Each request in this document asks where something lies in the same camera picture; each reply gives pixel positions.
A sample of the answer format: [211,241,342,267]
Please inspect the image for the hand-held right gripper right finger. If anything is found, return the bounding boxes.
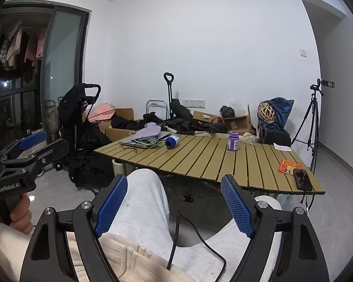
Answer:
[220,174,330,282]

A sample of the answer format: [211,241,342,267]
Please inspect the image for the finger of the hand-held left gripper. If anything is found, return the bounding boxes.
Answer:
[26,139,70,180]
[0,130,48,163]

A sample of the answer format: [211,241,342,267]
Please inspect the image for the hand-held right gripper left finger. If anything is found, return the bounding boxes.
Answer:
[19,174,128,282]

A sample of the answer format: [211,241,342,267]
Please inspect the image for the blue white bottle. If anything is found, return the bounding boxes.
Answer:
[165,135,181,149]

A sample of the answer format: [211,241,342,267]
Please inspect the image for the person's left forearm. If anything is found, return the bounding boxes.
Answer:
[0,222,30,282]

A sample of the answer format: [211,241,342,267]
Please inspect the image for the person's left hand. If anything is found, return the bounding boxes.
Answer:
[0,195,33,236]

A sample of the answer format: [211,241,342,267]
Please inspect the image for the person's grey pants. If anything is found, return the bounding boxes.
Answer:
[98,168,283,282]

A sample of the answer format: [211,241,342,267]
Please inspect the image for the black stroller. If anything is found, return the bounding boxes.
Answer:
[57,84,102,171]

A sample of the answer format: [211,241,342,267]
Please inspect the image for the folding slatted table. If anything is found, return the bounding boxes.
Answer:
[93,133,325,196]

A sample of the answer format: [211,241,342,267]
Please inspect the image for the person's beige jacket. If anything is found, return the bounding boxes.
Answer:
[65,233,196,282]

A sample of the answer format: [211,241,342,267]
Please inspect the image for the pink bag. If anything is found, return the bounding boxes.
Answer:
[88,103,116,123]

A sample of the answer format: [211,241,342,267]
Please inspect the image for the purple jar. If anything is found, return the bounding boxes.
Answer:
[227,132,240,152]

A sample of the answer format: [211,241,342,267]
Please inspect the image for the orange snack packet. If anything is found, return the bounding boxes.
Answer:
[278,159,303,176]

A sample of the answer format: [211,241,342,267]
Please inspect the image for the cardboard box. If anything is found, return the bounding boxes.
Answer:
[193,105,256,136]
[98,108,144,143]

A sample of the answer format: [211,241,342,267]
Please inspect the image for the black smartphone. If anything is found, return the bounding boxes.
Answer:
[293,168,313,192]

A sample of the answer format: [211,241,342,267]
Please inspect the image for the silver laptop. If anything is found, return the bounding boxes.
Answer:
[119,131,172,149]

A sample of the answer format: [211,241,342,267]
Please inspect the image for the black suitcase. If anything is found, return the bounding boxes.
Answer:
[258,126,292,147]

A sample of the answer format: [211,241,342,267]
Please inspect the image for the glass sliding door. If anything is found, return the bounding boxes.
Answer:
[40,7,90,133]

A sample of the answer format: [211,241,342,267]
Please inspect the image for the purple cloth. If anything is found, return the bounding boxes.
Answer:
[132,123,162,140]

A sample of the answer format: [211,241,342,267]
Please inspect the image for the hanging clothes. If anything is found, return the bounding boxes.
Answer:
[0,19,48,71]

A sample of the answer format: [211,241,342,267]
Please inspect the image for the woven rattan ball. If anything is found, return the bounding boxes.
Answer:
[258,102,277,123]

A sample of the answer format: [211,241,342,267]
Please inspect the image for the pile of black clothes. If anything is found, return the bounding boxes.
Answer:
[110,98,228,134]

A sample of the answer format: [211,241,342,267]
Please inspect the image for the black tripod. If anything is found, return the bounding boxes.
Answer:
[291,78,335,173]

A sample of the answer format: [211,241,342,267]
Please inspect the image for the black cable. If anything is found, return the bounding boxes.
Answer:
[166,210,227,282]

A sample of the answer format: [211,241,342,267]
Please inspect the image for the white wall socket strip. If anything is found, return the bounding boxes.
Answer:
[183,98,207,109]

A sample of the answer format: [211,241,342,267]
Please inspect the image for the black trolley handle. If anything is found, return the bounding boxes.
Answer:
[163,72,175,118]

